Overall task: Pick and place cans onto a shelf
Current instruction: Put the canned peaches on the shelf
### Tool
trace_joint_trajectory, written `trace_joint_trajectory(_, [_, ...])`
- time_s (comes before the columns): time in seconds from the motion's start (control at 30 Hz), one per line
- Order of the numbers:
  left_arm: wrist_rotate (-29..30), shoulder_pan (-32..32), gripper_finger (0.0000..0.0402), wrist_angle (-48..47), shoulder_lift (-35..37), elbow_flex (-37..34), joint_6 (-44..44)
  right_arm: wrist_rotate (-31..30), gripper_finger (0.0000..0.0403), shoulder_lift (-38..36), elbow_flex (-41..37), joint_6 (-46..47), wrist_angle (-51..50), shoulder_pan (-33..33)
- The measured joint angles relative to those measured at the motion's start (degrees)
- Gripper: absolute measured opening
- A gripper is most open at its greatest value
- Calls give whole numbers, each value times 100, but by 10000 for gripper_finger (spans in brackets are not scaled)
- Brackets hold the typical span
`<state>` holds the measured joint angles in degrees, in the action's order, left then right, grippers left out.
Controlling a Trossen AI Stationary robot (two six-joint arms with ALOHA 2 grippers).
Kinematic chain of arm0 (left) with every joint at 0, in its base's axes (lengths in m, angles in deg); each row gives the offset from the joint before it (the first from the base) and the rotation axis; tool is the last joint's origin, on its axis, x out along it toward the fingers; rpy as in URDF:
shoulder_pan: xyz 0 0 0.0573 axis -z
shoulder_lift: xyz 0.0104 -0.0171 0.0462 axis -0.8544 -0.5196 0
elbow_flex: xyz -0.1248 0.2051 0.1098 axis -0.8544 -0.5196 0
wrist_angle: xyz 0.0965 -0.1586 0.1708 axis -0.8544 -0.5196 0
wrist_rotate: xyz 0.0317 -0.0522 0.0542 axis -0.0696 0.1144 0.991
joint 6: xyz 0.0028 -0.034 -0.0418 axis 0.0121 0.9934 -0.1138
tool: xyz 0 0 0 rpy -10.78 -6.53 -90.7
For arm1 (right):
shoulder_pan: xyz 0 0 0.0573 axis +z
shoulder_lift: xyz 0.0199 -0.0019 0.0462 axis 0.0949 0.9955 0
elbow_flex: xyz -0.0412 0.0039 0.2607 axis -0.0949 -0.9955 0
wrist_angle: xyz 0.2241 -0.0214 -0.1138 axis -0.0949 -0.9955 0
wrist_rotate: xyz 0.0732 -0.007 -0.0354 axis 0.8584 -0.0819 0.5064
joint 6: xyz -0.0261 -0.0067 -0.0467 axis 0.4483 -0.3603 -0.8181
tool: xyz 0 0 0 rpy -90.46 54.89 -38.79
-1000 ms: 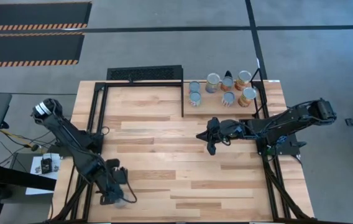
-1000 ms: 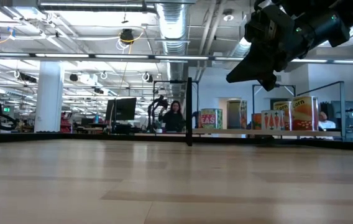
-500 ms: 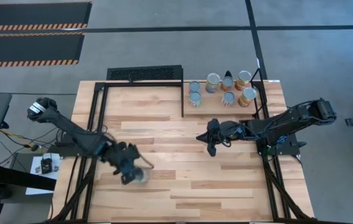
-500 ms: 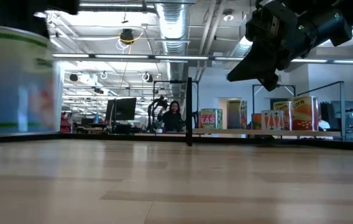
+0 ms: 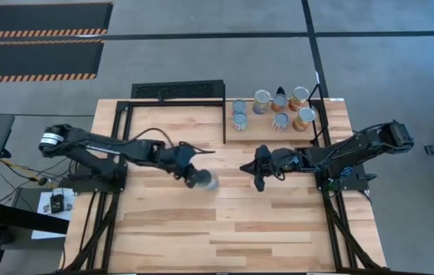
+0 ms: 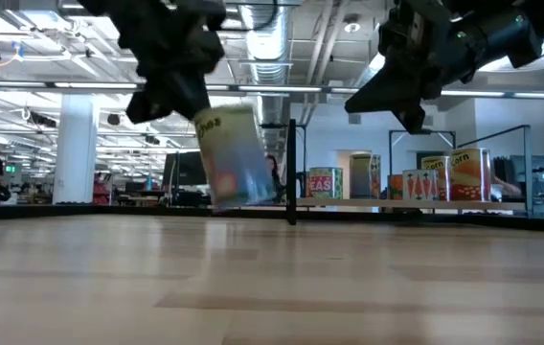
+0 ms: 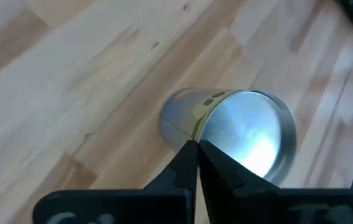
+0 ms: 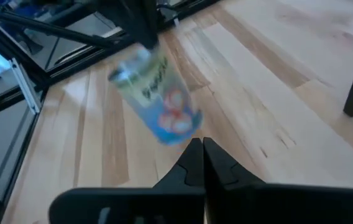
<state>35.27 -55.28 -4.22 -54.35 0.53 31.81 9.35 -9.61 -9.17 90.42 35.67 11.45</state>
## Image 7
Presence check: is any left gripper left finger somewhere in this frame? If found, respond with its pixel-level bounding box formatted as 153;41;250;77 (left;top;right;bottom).
33;139;199;224

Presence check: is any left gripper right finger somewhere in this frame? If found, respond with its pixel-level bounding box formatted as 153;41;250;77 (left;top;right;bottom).
198;139;353;224

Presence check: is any tall corn label can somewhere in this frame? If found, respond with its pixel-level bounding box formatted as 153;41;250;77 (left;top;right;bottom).
158;88;298;187

